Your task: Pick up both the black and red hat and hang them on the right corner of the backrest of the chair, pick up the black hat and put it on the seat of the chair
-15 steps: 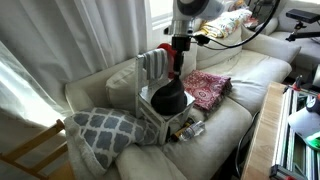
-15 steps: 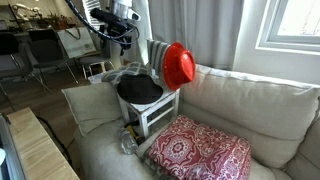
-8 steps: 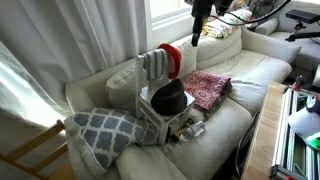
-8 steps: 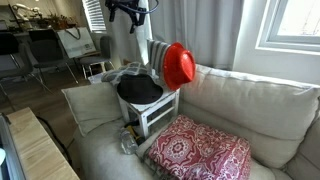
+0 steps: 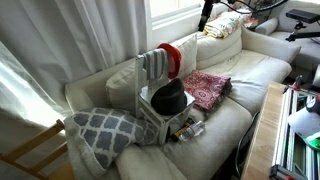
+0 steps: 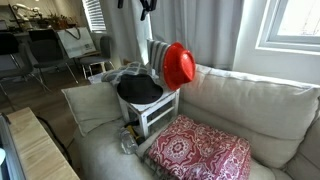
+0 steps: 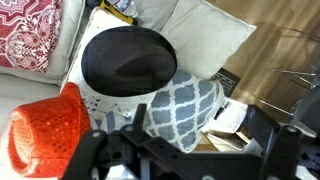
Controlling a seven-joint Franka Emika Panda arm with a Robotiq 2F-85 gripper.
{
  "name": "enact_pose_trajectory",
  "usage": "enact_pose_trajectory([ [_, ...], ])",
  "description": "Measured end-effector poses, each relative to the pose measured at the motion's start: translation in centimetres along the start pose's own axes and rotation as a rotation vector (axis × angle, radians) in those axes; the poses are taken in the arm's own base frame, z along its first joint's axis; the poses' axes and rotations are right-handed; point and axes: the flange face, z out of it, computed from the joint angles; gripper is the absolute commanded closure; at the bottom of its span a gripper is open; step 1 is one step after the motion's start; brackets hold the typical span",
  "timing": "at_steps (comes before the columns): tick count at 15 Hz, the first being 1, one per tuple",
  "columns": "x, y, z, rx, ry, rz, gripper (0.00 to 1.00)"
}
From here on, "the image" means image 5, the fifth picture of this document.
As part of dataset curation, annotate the black fedora hat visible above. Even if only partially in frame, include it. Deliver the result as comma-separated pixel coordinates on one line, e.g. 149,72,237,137
150,77,189,117

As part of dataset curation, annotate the red round disc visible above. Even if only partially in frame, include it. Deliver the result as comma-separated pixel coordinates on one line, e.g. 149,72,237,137
156,42,183,80

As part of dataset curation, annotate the brown wooden chair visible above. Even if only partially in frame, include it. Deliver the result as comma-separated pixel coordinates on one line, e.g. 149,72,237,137
0,118,76,180

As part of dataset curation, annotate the red white patterned cloth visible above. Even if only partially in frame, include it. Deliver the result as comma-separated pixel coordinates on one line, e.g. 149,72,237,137
181,69,234,113

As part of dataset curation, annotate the yellow black tool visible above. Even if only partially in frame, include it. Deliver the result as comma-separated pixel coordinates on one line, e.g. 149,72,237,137
170,117,196,143

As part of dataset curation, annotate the clear plastic bottle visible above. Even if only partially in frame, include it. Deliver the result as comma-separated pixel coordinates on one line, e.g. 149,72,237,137
181,120,206,141

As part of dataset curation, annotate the grey white lattice pillow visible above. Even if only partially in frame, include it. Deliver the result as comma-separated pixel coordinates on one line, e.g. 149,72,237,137
62,106,160,178

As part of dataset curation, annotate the plain cream pillow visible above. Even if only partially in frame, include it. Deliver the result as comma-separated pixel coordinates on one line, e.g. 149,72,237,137
114,143,188,180

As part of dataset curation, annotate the white framed window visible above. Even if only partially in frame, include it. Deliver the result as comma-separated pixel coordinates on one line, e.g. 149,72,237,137
144,0,214,52

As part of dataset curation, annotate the floral folded blanket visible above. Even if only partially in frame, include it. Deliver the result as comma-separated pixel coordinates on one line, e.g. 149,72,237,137
202,9,259,40

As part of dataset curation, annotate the white curtain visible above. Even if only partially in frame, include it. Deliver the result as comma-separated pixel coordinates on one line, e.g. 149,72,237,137
0,0,148,129

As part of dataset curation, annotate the cream fabric sofa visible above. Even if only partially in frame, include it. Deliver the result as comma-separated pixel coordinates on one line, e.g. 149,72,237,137
64,24,303,180

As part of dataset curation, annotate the light wooden table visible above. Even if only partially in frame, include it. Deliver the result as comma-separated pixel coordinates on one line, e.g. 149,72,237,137
240,81,288,180

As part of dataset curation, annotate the grey sofa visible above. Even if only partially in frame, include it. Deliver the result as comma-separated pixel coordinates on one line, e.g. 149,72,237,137
255,0,320,72

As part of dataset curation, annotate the black floor cable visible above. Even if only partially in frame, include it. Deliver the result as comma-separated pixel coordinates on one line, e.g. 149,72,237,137
234,111,261,178

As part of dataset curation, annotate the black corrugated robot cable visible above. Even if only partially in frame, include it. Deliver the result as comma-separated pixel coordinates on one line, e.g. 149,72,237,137
213,0,290,15

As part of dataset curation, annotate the aluminium rail frame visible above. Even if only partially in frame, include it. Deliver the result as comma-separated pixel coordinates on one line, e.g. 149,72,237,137
269,85,320,180

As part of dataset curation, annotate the black camera on stand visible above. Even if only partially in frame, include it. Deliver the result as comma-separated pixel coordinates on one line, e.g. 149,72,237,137
285,8,320,43

